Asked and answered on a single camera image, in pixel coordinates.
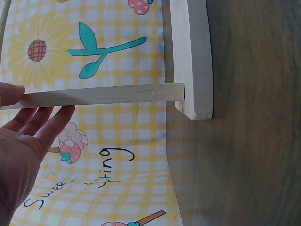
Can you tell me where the person's left hand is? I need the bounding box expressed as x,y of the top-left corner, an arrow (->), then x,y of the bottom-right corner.
0,82 -> 76,226

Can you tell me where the long pale wooden slat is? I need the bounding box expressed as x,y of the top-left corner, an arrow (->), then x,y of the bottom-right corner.
0,82 -> 185,111

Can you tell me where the pale wooden board rounded end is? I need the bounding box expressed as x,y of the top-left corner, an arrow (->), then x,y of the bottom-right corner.
169,0 -> 214,121

